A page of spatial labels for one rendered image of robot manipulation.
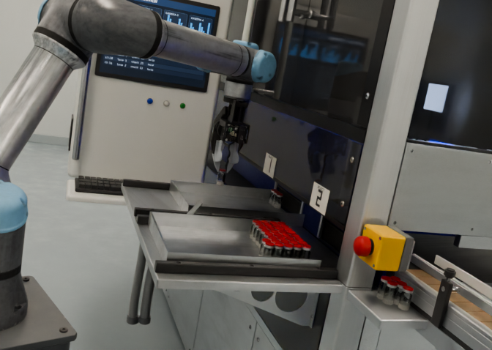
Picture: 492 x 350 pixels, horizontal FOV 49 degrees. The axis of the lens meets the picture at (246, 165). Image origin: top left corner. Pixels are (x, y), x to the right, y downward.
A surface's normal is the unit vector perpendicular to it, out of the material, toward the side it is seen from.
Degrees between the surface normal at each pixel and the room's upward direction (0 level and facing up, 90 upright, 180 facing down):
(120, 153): 90
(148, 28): 80
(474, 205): 90
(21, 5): 90
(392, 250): 90
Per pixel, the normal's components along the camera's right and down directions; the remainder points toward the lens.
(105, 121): 0.30, 0.23
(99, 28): -0.08, 0.35
